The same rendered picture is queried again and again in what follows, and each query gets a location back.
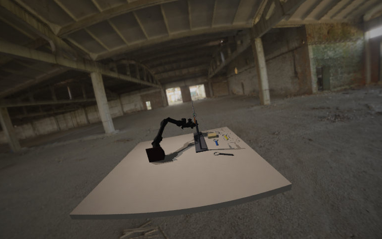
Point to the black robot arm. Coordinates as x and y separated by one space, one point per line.
159 137

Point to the tan square block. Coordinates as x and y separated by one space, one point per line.
213 135

